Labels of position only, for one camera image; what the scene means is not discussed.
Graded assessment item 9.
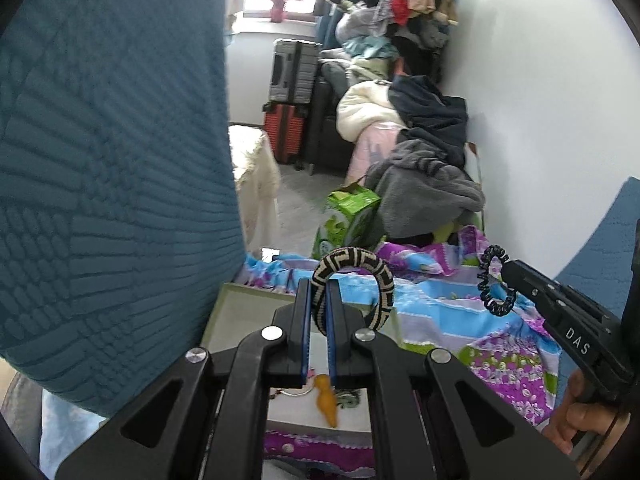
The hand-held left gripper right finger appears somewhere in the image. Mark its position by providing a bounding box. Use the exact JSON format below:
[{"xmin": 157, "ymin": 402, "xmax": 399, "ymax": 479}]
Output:
[{"xmin": 326, "ymin": 279, "xmax": 581, "ymax": 480}]

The grey fleece blanket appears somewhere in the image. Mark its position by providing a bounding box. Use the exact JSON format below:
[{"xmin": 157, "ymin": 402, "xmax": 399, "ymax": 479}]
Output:
[{"xmin": 365, "ymin": 139, "xmax": 486, "ymax": 241}]

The person's right hand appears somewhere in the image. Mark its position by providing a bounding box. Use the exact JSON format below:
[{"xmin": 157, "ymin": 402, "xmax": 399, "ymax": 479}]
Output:
[{"xmin": 542, "ymin": 367, "xmax": 626, "ymax": 456}]

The green cushion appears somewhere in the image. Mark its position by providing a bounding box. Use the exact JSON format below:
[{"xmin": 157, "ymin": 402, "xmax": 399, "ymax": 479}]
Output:
[{"xmin": 432, "ymin": 210, "xmax": 481, "ymax": 246}]

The pile of folded clothes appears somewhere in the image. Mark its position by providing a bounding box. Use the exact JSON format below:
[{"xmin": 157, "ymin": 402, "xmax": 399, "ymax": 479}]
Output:
[{"xmin": 335, "ymin": 2, "xmax": 401, "ymax": 81}]

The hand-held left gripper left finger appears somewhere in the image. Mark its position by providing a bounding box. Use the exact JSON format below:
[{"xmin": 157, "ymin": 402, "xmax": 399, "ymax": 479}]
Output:
[{"xmin": 54, "ymin": 277, "xmax": 313, "ymax": 480}]

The light blue cloth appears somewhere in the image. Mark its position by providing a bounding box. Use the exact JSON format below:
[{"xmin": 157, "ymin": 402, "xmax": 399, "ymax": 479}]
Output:
[{"xmin": 40, "ymin": 390, "xmax": 108, "ymax": 476}]

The green carton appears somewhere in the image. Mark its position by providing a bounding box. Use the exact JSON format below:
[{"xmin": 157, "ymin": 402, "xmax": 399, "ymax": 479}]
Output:
[{"xmin": 312, "ymin": 183, "xmax": 386, "ymax": 261}]

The dark navy garment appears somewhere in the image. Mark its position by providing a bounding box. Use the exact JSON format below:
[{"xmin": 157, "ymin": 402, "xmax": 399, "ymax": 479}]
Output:
[{"xmin": 389, "ymin": 75, "xmax": 469, "ymax": 166}]

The colourful printed bedsheet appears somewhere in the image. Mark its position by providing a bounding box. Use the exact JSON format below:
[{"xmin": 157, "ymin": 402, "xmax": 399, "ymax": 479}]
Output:
[{"xmin": 235, "ymin": 225, "xmax": 563, "ymax": 480}]

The black beige woven bangle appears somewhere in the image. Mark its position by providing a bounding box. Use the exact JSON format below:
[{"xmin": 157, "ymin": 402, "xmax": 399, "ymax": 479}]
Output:
[{"xmin": 311, "ymin": 247, "xmax": 398, "ymax": 333}]

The black spiral hair tie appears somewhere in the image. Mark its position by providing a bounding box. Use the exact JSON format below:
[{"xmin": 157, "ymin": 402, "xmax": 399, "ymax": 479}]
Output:
[{"xmin": 476, "ymin": 245, "xmax": 517, "ymax": 317}]

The cream fluffy blanket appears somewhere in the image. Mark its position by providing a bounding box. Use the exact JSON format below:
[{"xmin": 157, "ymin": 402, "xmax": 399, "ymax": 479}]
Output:
[{"xmin": 336, "ymin": 80, "xmax": 406, "ymax": 141}]

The grey suitcase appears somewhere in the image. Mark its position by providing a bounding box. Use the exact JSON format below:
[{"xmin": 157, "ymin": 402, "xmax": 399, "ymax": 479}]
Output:
[{"xmin": 268, "ymin": 38, "xmax": 323, "ymax": 106}]

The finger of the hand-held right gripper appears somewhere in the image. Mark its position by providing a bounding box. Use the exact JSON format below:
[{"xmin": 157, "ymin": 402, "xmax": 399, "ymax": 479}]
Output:
[
  {"xmin": 500, "ymin": 258, "xmax": 569, "ymax": 298},
  {"xmin": 501, "ymin": 275, "xmax": 554, "ymax": 329}
]

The pale green box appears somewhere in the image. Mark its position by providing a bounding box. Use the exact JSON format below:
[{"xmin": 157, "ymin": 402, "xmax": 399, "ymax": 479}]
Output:
[{"xmin": 200, "ymin": 282, "xmax": 416, "ymax": 433}]

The pink blanket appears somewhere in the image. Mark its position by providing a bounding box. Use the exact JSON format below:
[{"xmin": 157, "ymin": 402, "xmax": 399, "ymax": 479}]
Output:
[{"xmin": 345, "ymin": 125, "xmax": 416, "ymax": 191}]

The red suitcase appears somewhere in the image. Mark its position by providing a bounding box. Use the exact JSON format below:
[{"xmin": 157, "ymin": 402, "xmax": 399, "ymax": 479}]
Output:
[{"xmin": 262, "ymin": 101, "xmax": 308, "ymax": 166}]

